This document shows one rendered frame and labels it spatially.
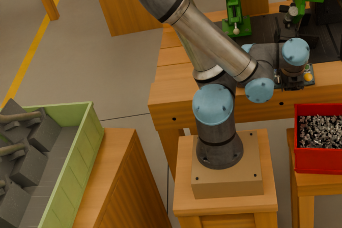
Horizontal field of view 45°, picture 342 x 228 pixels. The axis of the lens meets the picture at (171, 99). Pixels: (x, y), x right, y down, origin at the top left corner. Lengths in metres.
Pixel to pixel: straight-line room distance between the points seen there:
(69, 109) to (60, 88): 1.89
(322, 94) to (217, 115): 0.56
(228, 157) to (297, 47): 0.38
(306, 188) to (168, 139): 0.63
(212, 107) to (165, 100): 0.48
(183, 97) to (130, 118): 1.42
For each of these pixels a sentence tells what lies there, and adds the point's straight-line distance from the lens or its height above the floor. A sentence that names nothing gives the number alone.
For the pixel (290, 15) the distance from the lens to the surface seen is 1.67.
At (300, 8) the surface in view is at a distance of 1.65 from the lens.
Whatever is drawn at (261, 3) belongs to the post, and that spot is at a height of 0.94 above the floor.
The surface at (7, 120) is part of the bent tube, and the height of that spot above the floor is 1.04.
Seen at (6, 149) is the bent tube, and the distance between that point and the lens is 1.56.
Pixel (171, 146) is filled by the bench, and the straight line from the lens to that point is 1.78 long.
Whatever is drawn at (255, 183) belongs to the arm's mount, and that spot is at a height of 0.91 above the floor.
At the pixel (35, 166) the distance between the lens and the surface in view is 1.61.
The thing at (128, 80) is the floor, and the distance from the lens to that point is 3.36.
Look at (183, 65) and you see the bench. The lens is 1.81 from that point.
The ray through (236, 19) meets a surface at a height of 0.99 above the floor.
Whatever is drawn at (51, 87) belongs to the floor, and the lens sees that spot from 3.64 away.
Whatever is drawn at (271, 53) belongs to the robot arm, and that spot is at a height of 1.21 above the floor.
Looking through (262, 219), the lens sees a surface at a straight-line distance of 1.37.
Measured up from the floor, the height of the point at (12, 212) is 0.88.
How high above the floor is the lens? 1.92
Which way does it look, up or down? 39 degrees down
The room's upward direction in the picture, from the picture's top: 16 degrees counter-clockwise
